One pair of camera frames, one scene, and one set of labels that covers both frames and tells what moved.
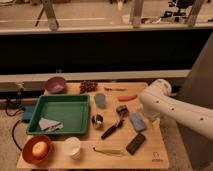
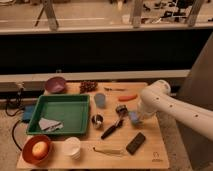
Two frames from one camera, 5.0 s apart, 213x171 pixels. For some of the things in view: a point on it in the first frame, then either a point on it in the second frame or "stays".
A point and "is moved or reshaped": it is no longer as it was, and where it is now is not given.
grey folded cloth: [47, 124] stays
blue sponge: [137, 120] is moved or reshaped
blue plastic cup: [99, 99] stays
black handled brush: [121, 109] stays
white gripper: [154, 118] -> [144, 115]
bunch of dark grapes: [87, 87] stays
